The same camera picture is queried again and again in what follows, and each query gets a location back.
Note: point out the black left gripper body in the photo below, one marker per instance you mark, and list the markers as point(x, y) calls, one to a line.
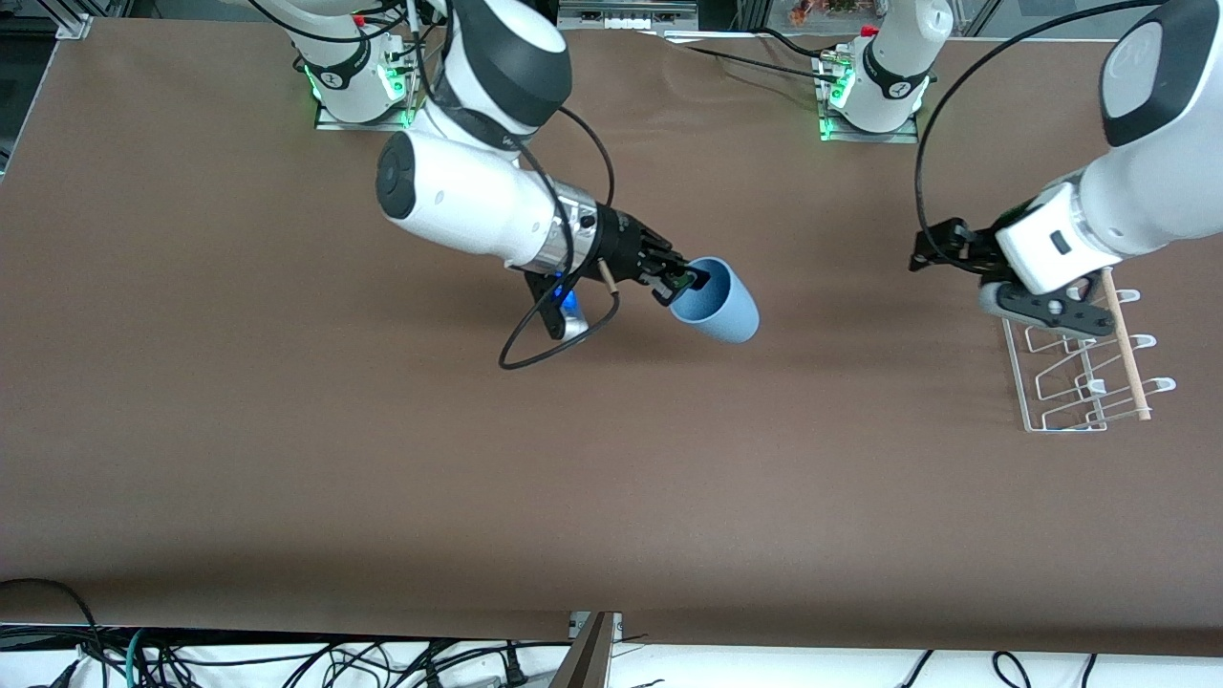
point(967, 247)

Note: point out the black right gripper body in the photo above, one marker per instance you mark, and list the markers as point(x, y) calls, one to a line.
point(626, 241)

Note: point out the blue plastic cup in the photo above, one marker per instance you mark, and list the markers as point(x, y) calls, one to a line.
point(726, 311)

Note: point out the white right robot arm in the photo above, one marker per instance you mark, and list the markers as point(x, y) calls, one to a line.
point(459, 201)

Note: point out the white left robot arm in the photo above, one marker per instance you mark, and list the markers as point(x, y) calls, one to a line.
point(1147, 191)

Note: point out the brown table cover sheet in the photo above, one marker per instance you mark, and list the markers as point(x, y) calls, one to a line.
point(611, 478)

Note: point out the white power strip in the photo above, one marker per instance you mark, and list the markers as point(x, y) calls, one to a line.
point(626, 14)

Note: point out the black power plug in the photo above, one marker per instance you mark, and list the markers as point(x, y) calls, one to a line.
point(514, 674)

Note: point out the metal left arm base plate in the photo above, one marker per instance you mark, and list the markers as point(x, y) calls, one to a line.
point(898, 136)

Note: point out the aluminium frame profile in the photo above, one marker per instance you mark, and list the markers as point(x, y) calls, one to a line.
point(753, 11)

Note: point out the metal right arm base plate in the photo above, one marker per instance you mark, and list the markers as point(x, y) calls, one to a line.
point(330, 122)

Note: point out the grey metal post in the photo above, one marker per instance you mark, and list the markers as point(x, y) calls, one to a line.
point(588, 659)

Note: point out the aluminium corner bracket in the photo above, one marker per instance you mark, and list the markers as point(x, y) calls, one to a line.
point(75, 27)

